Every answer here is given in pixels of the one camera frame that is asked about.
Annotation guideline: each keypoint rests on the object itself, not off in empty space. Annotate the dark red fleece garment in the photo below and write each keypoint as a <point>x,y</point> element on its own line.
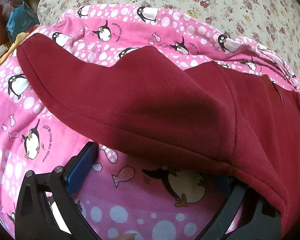
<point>140,92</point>

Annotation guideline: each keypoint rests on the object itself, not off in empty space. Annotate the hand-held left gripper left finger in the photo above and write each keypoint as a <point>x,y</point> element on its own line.
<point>80,165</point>

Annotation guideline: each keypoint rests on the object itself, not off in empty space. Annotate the yellow cloth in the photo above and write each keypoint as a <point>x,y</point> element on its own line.
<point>7,55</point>

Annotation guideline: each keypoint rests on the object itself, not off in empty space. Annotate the dark red object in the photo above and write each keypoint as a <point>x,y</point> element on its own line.
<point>0,22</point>

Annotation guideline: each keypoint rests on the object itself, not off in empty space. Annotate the blue plastic bag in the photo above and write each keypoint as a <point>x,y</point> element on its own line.
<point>21,20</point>

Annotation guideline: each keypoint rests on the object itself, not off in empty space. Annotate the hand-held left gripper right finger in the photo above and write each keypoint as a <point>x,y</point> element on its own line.
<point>234,201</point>

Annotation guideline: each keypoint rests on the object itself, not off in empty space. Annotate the pink penguin print blanket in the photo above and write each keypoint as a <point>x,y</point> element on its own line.
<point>65,130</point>

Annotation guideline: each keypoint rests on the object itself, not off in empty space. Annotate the floral bed sheet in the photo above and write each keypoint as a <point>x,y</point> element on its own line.
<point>215,0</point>

